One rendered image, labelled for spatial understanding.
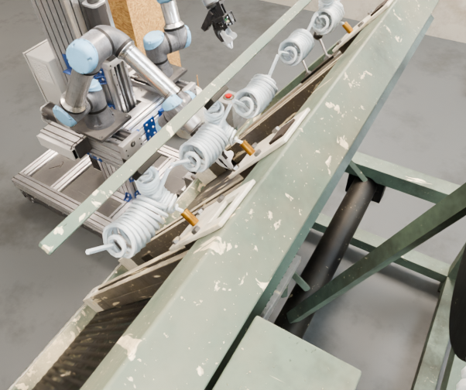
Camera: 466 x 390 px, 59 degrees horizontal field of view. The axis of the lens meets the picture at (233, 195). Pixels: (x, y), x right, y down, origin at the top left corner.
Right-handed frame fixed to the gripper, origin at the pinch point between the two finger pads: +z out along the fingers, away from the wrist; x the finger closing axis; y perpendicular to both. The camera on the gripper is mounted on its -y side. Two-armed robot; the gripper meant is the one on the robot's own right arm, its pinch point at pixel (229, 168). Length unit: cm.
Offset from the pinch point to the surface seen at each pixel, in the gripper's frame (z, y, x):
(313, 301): 52, -25, -13
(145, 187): -19, -65, -69
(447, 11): 77, 379, 54
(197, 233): -8, -66, -73
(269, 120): -3.6, 9.9, -24.1
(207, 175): -1.2, 9.7, 29.5
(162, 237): -3.8, -45.1, -11.8
